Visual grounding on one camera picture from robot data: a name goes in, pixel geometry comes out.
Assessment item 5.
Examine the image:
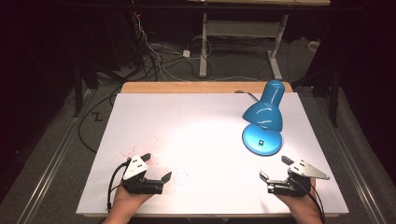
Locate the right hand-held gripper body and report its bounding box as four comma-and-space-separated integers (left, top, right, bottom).
267, 159, 331, 198

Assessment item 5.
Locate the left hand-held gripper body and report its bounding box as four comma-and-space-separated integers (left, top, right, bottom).
121, 155, 164, 196

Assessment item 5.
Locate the blue desk lamp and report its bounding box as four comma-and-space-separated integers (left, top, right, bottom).
241, 79, 286, 157

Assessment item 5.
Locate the person's right hand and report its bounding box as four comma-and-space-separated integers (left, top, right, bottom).
275, 178, 323, 218

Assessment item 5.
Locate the person's left hand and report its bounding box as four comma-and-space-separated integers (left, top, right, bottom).
108, 187, 154, 217

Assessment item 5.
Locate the white table cover sheet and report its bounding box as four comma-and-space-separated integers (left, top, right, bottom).
76, 92, 350, 217

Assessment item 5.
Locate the wooden table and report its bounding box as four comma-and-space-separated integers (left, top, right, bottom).
120, 81, 294, 94

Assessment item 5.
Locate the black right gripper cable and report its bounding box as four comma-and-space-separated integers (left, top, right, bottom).
292, 178, 327, 224

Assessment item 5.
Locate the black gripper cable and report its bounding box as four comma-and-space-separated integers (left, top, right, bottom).
106, 161, 131, 213
292, 178, 327, 224

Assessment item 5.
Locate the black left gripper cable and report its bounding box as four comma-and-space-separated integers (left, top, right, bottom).
106, 161, 131, 213

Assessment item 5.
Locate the metal floor rail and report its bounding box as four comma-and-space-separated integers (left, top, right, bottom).
23, 89, 96, 224
313, 92, 389, 224

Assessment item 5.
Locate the black floor cable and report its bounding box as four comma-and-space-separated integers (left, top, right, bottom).
78, 88, 123, 154

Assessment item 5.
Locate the black lamp cord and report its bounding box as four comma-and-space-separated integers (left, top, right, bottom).
234, 90, 260, 103

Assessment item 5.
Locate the tangle of floor cables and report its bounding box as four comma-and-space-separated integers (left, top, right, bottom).
130, 3, 216, 82

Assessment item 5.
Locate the white metal desk frame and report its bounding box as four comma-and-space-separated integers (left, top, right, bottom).
186, 0, 332, 80

